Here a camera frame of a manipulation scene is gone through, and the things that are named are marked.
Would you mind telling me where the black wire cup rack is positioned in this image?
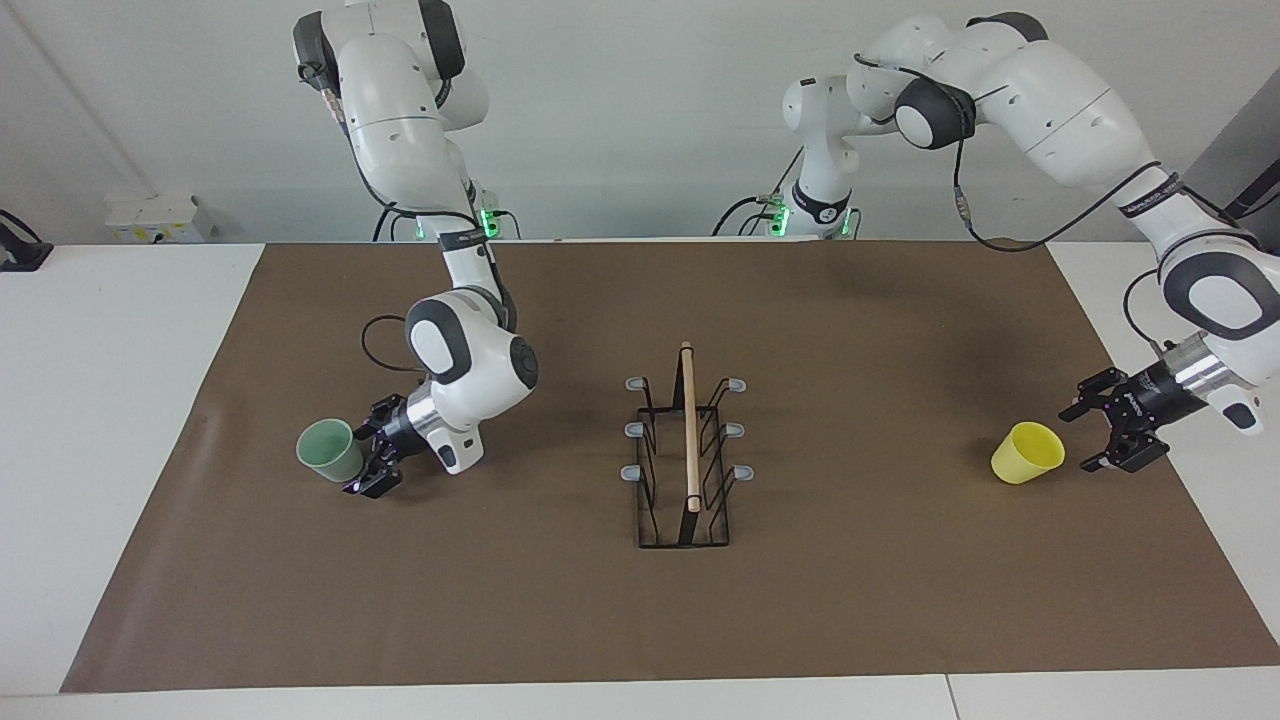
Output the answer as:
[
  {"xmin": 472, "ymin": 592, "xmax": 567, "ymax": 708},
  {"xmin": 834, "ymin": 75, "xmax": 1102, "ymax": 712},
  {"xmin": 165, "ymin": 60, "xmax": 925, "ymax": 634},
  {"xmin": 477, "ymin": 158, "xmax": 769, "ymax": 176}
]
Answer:
[{"xmin": 621, "ymin": 341, "xmax": 755, "ymax": 550}]

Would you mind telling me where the pale green plastic cup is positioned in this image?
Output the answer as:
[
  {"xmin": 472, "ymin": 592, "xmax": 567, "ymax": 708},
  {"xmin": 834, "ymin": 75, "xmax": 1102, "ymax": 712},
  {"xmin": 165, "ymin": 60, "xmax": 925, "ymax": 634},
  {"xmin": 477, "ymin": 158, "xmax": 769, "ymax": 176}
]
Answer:
[{"xmin": 296, "ymin": 418, "xmax": 367, "ymax": 485}]

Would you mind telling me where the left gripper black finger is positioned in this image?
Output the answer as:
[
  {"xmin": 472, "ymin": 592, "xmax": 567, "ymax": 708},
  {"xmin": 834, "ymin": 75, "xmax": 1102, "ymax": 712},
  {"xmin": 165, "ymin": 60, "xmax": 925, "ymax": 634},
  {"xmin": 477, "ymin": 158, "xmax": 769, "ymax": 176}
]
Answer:
[
  {"xmin": 1059, "ymin": 367, "xmax": 1127, "ymax": 422},
  {"xmin": 1079, "ymin": 424, "xmax": 1170, "ymax": 474}
]

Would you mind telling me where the white wall electrical box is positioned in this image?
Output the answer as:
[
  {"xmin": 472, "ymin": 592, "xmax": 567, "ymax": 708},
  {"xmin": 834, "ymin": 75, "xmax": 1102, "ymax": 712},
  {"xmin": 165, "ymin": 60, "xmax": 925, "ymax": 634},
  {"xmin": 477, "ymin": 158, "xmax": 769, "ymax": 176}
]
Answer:
[{"xmin": 104, "ymin": 192, "xmax": 217, "ymax": 245}]

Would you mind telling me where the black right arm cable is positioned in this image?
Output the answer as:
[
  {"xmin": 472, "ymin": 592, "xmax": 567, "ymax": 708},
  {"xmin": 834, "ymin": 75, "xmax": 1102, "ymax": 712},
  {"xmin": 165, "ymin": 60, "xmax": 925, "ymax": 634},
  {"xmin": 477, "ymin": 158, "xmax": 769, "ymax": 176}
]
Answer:
[{"xmin": 361, "ymin": 314, "xmax": 429, "ymax": 374}]

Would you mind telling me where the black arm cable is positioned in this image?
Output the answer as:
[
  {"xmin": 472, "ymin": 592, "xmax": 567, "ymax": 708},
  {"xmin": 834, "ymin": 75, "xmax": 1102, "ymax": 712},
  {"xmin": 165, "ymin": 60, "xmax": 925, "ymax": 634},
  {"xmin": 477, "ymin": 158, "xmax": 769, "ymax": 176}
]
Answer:
[
  {"xmin": 361, "ymin": 314, "xmax": 429, "ymax": 374},
  {"xmin": 850, "ymin": 55, "xmax": 1216, "ymax": 254}
]

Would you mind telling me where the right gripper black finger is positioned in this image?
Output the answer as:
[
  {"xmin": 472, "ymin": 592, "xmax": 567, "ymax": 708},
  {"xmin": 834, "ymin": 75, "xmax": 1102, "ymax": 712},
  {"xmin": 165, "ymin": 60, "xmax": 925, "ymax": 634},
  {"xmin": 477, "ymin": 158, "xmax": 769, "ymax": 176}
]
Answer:
[
  {"xmin": 342, "ymin": 449, "xmax": 404, "ymax": 500},
  {"xmin": 351, "ymin": 397, "xmax": 402, "ymax": 439}
]

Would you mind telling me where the black base cable bundle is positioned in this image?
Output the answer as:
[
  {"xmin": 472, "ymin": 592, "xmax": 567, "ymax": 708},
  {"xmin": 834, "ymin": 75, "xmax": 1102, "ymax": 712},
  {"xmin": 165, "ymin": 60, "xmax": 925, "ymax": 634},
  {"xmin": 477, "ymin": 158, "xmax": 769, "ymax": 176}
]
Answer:
[
  {"xmin": 711, "ymin": 148, "xmax": 863, "ymax": 241},
  {"xmin": 372, "ymin": 203, "xmax": 523, "ymax": 244}
]

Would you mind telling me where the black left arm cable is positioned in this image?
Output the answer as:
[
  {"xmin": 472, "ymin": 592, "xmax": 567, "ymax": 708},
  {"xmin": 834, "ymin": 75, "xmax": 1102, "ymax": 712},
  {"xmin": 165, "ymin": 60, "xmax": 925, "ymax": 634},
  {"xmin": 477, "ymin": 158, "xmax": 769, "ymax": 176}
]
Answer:
[{"xmin": 850, "ymin": 55, "xmax": 1216, "ymax": 254}]

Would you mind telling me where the brown paper table mat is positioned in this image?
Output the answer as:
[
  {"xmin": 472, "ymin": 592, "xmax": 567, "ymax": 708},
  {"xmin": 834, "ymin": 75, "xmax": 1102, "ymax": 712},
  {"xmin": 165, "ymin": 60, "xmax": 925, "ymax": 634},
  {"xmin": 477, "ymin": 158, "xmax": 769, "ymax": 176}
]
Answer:
[{"xmin": 60, "ymin": 240, "xmax": 1280, "ymax": 694}]

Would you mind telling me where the yellow plastic cup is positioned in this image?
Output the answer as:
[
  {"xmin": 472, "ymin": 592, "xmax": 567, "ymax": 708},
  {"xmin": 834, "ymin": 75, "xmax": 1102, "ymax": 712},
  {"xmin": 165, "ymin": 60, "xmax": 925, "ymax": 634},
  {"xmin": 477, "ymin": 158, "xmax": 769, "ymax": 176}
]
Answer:
[{"xmin": 991, "ymin": 421, "xmax": 1067, "ymax": 486}]

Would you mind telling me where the black clamp mount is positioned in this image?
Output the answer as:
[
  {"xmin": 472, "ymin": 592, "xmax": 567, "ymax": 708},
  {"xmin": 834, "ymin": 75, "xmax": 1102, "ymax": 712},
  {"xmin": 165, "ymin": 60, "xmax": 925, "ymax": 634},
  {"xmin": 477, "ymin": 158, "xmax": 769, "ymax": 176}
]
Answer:
[{"xmin": 0, "ymin": 209, "xmax": 55, "ymax": 273}]

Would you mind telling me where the dark grey panel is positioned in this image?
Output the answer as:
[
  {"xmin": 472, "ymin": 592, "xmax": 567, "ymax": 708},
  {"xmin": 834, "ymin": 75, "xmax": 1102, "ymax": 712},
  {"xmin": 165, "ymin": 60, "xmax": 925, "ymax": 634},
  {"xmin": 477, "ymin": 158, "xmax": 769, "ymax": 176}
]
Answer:
[{"xmin": 1186, "ymin": 68, "xmax": 1280, "ymax": 253}]

